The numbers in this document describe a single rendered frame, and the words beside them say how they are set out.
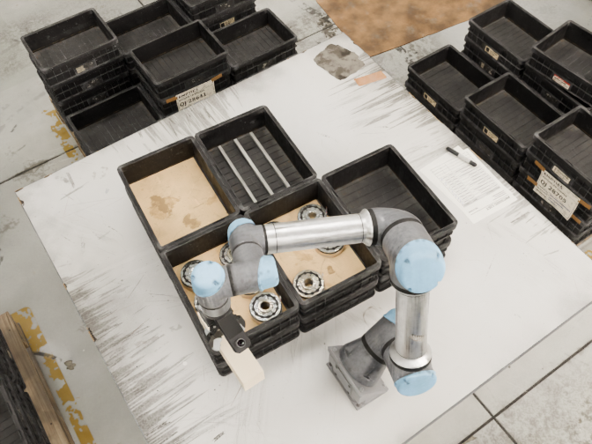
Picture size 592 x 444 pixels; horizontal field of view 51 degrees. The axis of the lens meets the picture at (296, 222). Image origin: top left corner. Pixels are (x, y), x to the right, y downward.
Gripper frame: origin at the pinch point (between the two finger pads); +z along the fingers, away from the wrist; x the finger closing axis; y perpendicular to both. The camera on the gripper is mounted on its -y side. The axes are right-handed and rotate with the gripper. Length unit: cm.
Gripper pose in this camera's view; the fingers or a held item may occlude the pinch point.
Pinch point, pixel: (229, 343)
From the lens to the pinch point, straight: 169.0
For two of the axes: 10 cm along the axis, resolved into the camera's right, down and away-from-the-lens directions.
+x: -8.3, 4.8, -2.9
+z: 0.3, 5.5, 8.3
